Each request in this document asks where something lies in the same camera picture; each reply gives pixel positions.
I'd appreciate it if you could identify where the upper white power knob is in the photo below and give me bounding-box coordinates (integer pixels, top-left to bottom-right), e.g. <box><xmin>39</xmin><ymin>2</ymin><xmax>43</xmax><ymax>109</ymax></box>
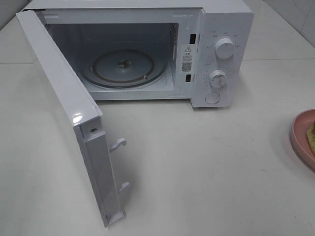
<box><xmin>214</xmin><ymin>36</ymin><xmax>235</xmax><ymax>59</ymax></box>

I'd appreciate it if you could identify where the white timer knob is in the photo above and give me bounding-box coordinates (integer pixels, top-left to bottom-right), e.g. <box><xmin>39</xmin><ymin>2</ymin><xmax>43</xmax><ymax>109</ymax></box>
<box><xmin>209</xmin><ymin>70</ymin><xmax>227</xmax><ymax>89</ymax></box>

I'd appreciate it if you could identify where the round white door button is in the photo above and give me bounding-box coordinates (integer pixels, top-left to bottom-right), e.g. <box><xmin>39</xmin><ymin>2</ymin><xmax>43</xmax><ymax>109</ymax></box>
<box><xmin>205</xmin><ymin>92</ymin><xmax>220</xmax><ymax>104</ymax></box>

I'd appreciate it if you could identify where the white bread sandwich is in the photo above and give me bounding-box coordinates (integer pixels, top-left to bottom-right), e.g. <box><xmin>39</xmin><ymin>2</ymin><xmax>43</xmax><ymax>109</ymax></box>
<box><xmin>307</xmin><ymin>123</ymin><xmax>315</xmax><ymax>154</ymax></box>

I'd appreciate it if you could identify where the white microwave door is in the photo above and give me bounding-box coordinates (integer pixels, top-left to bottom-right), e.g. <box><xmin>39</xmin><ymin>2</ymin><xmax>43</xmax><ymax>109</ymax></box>
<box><xmin>16</xmin><ymin>10</ymin><xmax>130</xmax><ymax>227</ymax></box>

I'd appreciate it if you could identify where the white microwave oven body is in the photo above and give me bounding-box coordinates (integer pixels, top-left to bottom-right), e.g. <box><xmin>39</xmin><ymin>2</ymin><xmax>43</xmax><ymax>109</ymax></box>
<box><xmin>21</xmin><ymin>0</ymin><xmax>254</xmax><ymax>108</ymax></box>

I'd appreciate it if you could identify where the white warning label sticker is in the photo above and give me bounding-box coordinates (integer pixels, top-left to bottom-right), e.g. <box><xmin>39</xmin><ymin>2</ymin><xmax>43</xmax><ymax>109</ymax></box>
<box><xmin>181</xmin><ymin>44</ymin><xmax>196</xmax><ymax>73</ymax></box>

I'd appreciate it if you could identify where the pink round plate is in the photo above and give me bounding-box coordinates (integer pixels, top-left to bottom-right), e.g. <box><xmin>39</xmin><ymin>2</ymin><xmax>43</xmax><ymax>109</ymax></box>
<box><xmin>290</xmin><ymin>109</ymin><xmax>315</xmax><ymax>171</ymax></box>

